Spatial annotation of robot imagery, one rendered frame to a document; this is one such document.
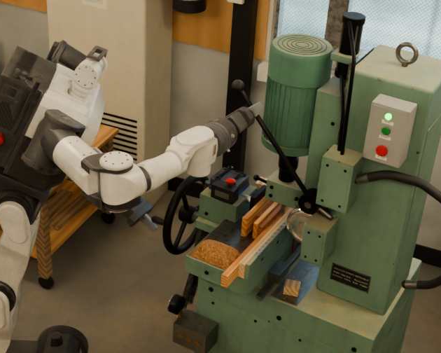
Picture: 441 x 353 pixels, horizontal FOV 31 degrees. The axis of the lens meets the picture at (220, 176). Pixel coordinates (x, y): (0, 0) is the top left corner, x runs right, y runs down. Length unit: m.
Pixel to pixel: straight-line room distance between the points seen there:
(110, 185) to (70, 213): 1.91
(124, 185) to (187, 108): 2.19
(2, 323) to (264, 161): 1.78
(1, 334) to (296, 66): 1.33
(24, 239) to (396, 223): 1.10
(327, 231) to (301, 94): 0.38
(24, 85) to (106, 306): 1.58
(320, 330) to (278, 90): 0.71
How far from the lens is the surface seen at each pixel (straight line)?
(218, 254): 2.31
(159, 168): 1.91
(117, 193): 1.88
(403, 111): 1.98
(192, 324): 2.54
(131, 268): 3.75
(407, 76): 2.07
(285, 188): 2.39
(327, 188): 2.13
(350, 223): 2.26
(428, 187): 2.07
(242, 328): 2.51
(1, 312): 2.66
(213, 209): 2.52
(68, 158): 1.95
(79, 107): 2.21
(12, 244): 2.51
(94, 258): 3.82
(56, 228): 3.70
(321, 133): 2.21
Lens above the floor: 2.33
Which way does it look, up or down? 32 degrees down
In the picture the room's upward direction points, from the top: 4 degrees clockwise
